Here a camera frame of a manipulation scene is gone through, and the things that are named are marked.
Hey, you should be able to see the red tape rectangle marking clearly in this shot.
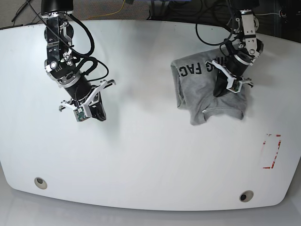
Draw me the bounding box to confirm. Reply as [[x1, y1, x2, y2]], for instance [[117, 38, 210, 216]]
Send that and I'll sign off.
[[260, 134, 282, 169]]

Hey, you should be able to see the yellow cable on floor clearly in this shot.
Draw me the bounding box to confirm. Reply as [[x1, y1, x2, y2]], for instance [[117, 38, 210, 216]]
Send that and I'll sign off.
[[86, 0, 125, 21]]

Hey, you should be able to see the grey t-shirt with black lettering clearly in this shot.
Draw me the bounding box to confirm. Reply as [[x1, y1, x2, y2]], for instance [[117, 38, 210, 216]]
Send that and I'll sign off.
[[171, 48, 247, 126]]

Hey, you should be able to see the left table cable grommet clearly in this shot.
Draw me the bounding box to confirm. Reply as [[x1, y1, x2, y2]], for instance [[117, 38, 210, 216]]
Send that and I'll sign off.
[[34, 178, 48, 190]]

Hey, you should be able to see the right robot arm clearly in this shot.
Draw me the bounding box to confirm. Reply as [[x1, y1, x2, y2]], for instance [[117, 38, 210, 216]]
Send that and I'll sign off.
[[41, 0, 115, 122]]

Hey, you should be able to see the table cable grommet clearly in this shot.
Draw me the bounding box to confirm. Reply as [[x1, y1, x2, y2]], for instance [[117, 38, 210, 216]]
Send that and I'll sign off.
[[239, 190, 254, 202], [34, 178, 48, 190]]

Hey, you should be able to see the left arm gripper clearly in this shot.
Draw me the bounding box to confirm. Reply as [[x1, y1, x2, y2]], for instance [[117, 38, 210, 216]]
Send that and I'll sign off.
[[206, 60, 253, 97]]

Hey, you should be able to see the right table cable grommet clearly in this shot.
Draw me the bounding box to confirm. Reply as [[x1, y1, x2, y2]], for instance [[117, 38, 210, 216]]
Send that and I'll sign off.
[[239, 190, 254, 202]]

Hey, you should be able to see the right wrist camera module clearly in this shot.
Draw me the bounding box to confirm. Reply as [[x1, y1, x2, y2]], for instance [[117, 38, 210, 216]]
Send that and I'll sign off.
[[73, 107, 92, 122]]

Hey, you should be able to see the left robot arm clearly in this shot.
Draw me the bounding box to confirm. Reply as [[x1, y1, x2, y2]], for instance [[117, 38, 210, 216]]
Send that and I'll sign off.
[[195, 0, 264, 97]]

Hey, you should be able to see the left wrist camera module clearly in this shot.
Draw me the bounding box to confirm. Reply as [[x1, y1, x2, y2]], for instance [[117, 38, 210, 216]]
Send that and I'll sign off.
[[226, 79, 242, 93]]

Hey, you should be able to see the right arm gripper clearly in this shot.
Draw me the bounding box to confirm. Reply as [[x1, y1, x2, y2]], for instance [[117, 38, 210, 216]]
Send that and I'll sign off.
[[59, 80, 116, 121]]

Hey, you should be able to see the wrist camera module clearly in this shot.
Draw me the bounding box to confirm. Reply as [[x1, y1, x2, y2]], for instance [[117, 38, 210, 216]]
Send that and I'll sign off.
[[73, 107, 92, 122], [226, 79, 242, 93]]

